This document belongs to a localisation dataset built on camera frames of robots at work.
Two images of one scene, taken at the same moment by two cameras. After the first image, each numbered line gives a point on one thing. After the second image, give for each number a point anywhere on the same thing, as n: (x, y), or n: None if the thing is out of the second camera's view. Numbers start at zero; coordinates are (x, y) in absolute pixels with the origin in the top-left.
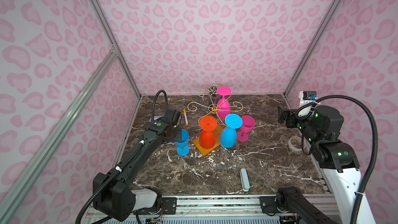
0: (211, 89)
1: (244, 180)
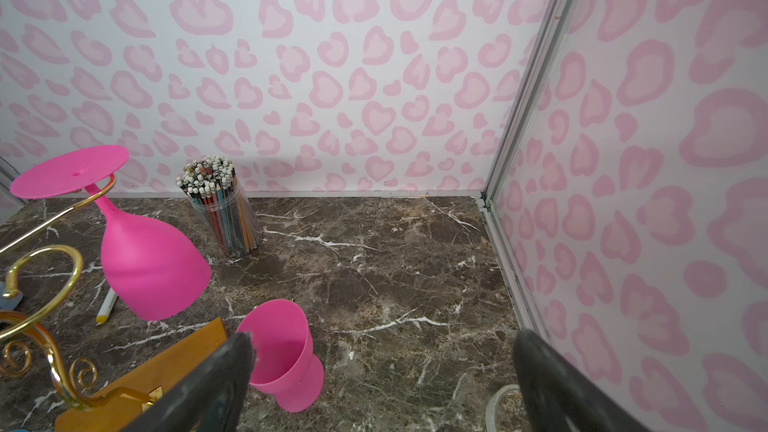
0: (211, 185)
1: None
